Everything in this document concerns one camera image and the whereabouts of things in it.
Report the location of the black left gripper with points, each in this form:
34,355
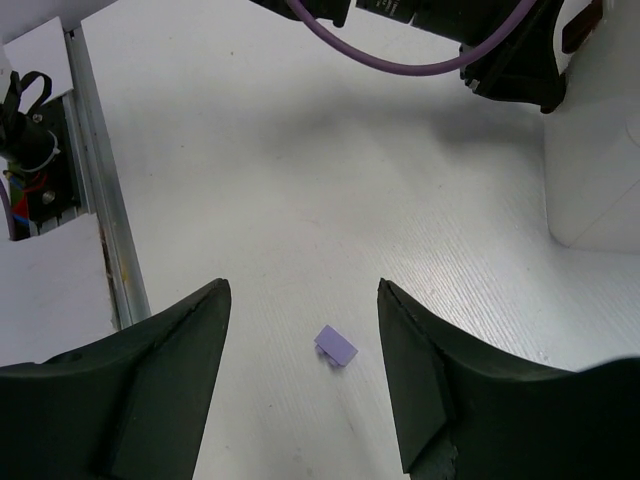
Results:
523,68

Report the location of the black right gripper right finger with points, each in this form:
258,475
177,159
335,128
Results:
464,409

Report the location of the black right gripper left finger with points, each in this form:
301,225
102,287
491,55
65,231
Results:
132,405

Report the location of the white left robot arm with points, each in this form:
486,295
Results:
478,26

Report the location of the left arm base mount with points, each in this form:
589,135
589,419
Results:
39,182

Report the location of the white drawer cabinet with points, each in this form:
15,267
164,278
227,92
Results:
592,140

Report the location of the lilac small lego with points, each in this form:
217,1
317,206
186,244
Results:
335,348

